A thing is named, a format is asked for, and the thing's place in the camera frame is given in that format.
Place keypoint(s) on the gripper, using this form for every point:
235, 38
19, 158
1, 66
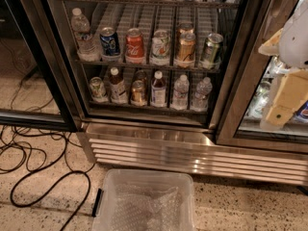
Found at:
295, 48

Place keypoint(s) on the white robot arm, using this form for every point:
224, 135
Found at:
298, 20

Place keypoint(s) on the clear water bottle bottom shelf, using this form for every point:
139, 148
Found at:
180, 93

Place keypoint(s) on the clear water bottle shelf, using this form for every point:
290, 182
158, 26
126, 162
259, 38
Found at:
84, 38
180, 93

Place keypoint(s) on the right glass fridge door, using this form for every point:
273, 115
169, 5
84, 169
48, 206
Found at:
238, 131

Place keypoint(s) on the gold orange soda can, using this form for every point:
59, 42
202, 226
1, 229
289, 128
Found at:
184, 56

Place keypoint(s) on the rear gold soda can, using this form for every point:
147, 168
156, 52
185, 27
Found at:
184, 27

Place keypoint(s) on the white green soda can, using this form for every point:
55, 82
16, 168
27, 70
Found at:
160, 48

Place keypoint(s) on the gold can bottom shelf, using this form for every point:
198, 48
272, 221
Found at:
138, 93

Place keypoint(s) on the stainless steel fridge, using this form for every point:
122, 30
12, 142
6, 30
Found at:
162, 137

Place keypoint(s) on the red coca cola can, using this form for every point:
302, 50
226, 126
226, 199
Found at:
134, 46

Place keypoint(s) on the green white can bottom shelf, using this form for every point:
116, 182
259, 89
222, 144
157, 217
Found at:
97, 89

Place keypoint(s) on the blue pepsi can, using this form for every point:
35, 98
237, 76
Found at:
109, 41

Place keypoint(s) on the clear water bottle middle shelf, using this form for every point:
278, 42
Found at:
84, 38

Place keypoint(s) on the open glass fridge door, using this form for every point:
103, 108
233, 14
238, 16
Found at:
34, 91

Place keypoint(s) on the clear water bottle bottom right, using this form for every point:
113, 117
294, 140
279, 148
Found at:
201, 95

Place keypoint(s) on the dark juice bottle white label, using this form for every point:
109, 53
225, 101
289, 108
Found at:
158, 90

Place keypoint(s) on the brown tea bottle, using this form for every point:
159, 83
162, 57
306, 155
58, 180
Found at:
117, 86

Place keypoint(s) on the clear plastic bin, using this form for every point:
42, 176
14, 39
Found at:
158, 180

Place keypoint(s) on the bubble wrap sheet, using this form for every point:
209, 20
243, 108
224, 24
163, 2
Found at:
146, 209

